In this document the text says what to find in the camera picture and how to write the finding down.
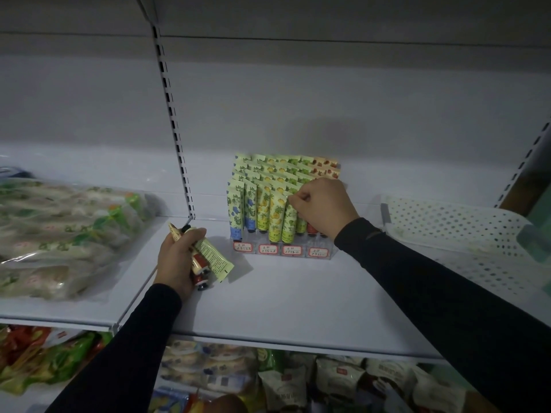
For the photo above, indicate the person's left hand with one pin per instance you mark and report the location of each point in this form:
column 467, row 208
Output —
column 176, row 266

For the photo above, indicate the person's right hand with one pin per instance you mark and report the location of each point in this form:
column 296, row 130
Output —
column 327, row 206

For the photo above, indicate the clear acrylic display rack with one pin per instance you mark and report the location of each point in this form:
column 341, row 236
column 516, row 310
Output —
column 303, row 242

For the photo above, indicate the row of cream tubes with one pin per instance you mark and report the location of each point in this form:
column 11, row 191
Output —
column 280, row 161

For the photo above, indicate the white store shelf unit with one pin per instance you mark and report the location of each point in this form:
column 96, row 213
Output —
column 344, row 107

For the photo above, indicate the white perforated basket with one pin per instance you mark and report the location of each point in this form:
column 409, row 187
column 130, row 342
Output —
column 452, row 223

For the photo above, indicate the person's right forearm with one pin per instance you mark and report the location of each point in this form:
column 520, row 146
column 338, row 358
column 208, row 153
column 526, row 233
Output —
column 443, row 301

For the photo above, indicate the pile of white sweet bags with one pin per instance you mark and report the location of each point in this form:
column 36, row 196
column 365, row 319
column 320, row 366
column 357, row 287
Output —
column 206, row 365

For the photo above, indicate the clear bag of green sweets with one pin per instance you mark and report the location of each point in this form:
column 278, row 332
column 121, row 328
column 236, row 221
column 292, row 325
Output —
column 64, row 236

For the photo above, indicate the blue yellow snack packet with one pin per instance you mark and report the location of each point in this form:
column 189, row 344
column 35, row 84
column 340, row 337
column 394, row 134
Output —
column 168, row 402

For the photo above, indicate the orange brown snack packet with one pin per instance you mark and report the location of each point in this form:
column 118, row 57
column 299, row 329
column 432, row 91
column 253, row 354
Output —
column 219, row 404

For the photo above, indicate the heap of assorted snack packets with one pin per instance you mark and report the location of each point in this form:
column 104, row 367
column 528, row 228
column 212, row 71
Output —
column 47, row 361

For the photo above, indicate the group of white green pouches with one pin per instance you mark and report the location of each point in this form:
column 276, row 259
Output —
column 344, row 378

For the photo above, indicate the blue white packet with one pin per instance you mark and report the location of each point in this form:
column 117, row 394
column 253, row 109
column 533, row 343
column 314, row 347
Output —
column 13, row 172

